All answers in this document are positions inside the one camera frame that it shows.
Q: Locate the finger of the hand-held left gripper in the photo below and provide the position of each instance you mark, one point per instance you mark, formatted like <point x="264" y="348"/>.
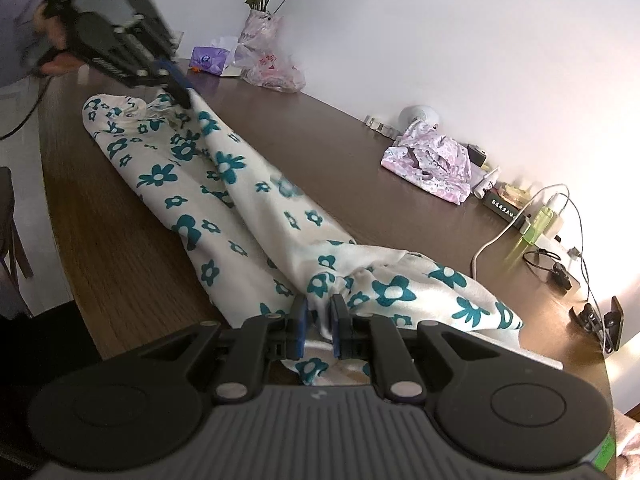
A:
<point x="162" y="66"/>
<point x="179" y="95"/>

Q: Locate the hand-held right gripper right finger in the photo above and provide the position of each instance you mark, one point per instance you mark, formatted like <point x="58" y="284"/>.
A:
<point x="338" y="327"/>

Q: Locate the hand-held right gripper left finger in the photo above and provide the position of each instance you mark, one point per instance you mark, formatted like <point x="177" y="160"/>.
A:
<point x="298" y="327"/>

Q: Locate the white teal-flowered pants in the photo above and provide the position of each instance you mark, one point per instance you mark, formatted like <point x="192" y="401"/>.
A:
<point x="240" y="200"/>

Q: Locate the person's left forearm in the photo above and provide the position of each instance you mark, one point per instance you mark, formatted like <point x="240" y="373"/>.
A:
<point x="20" y="35"/>

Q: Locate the person's left hand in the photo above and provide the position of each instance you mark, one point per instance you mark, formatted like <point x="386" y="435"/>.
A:
<point x="52" y="35"/>

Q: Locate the purple tissue pack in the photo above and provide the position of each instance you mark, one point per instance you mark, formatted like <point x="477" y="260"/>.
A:
<point x="207" y="59"/>

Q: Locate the plastic-wrapped vase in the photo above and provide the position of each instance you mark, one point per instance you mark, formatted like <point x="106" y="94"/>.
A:
<point x="260" y="27"/>

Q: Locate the purple floral garment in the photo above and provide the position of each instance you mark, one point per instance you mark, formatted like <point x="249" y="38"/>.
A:
<point x="435" y="165"/>

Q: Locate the black box with white print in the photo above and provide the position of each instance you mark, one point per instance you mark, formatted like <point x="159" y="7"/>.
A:
<point x="505" y="209"/>

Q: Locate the white tube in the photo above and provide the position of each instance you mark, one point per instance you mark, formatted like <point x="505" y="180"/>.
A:
<point x="486" y="182"/>

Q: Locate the dark wooden chair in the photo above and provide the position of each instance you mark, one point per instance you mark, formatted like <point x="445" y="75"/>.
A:
<point x="12" y="225"/>

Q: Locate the small grey device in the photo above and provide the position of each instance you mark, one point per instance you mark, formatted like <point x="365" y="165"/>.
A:
<point x="477" y="155"/>

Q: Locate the green spray bottle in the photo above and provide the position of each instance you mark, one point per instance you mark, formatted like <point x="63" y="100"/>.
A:
<point x="540" y="220"/>

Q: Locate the white robot-shaped speaker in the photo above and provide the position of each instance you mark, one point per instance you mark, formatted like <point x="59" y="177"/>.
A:
<point x="422" y="115"/>

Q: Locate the white charger adapter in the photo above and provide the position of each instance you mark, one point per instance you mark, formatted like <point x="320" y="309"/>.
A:
<point x="557" y="217"/>

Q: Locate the black phone stand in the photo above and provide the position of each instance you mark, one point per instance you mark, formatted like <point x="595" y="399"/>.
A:
<point x="590" y="320"/>

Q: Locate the pale pink cloth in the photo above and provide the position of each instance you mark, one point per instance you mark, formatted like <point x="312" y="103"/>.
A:
<point x="629" y="440"/>

